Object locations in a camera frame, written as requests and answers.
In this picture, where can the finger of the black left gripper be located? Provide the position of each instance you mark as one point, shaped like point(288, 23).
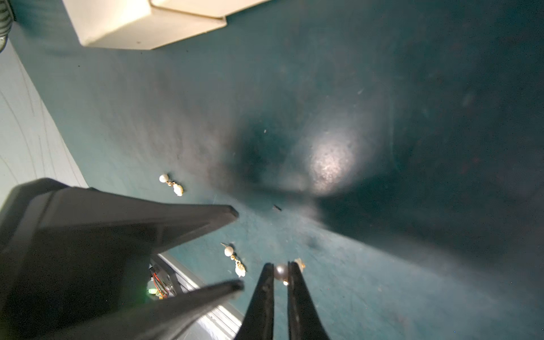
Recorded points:
point(188, 222)

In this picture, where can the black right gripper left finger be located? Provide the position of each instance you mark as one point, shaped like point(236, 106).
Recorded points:
point(259, 319)

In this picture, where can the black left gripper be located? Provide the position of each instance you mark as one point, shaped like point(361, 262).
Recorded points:
point(70, 255)

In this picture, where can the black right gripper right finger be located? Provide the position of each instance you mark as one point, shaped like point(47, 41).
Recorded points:
point(303, 320)

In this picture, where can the pearl drop earring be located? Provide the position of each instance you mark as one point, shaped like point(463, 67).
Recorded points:
point(281, 271)
point(176, 187)
point(229, 251)

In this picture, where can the cream drawer jewelry box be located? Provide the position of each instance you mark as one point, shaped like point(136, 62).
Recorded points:
point(147, 25)

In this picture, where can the green ribbed ceramic mug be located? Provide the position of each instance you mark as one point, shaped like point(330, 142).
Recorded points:
point(6, 21)

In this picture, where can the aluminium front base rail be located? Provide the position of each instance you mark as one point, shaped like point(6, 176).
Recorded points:
point(206, 312)

